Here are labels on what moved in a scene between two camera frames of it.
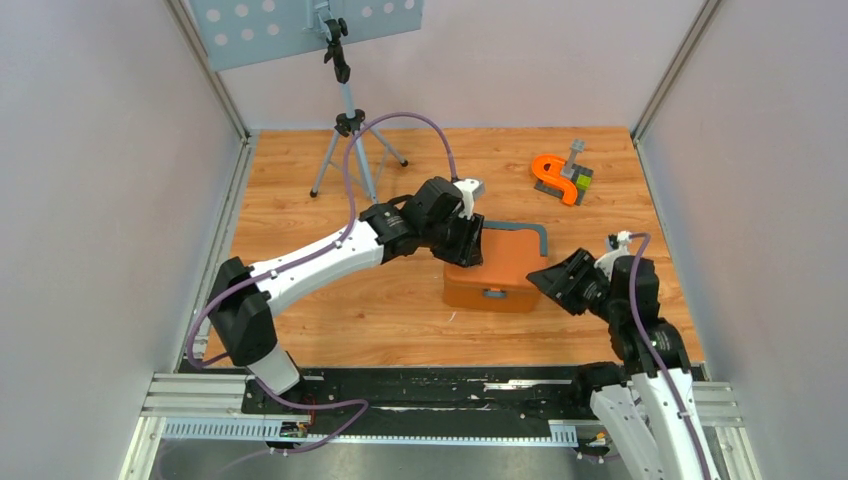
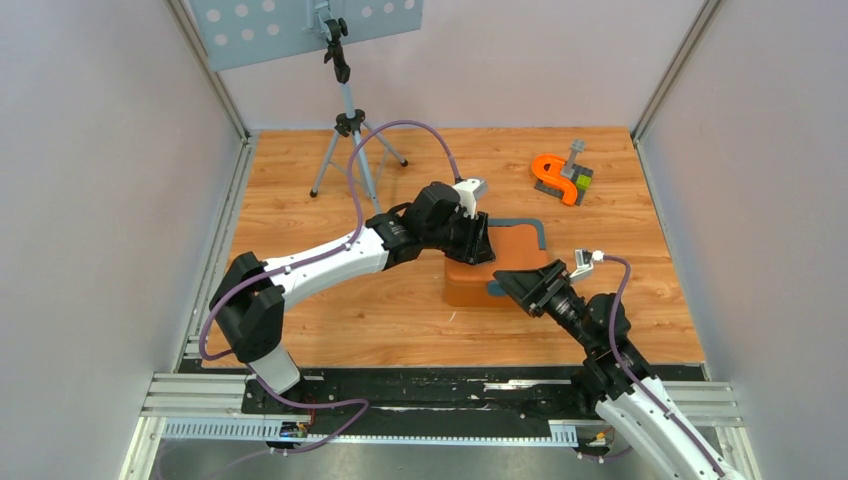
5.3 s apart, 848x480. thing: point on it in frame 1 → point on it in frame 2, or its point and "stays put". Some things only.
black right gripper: (554, 280) → (535, 287)
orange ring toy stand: (562, 178) stays put
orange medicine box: (499, 284) stays put
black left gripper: (469, 251) stays put
